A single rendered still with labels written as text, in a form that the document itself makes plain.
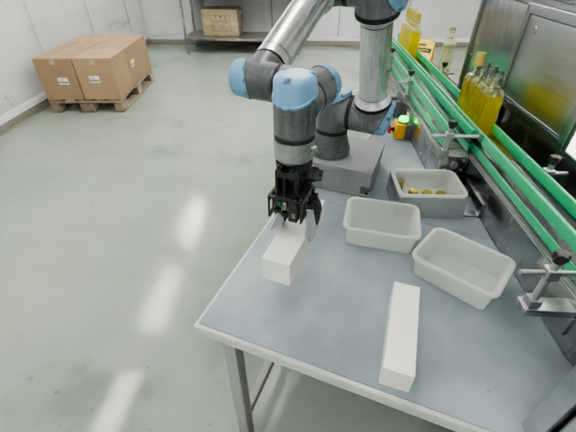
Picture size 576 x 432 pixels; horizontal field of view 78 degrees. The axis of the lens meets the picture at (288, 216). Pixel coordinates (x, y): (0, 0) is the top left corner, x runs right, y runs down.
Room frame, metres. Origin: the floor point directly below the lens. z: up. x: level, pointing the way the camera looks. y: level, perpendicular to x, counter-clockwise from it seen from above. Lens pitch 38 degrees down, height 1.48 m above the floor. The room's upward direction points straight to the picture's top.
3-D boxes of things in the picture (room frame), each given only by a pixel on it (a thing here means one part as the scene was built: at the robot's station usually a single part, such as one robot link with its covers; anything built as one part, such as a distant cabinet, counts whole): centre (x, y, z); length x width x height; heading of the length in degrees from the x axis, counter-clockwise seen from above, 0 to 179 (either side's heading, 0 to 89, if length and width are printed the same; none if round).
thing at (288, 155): (0.59, -0.01, 1.18); 0.08 x 0.08 x 0.05
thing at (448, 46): (2.02, -0.85, 1.01); 0.06 x 0.06 x 0.26; 2
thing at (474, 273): (0.67, -0.46, 0.78); 0.22 x 0.17 x 0.09; 48
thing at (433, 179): (1.02, -0.47, 0.80); 0.22 x 0.17 x 0.09; 87
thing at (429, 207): (1.02, -0.50, 0.79); 0.27 x 0.17 x 0.08; 87
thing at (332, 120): (1.21, -0.17, 1.02); 0.13 x 0.12 x 0.14; 64
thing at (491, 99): (1.22, -0.71, 0.99); 0.06 x 0.06 x 0.21; 87
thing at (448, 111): (2.03, -0.69, 0.93); 1.75 x 0.01 x 0.08; 177
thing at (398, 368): (0.48, -0.26, 0.78); 0.24 x 0.06 x 0.06; 161
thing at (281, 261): (0.61, -0.02, 0.95); 0.24 x 0.06 x 0.06; 158
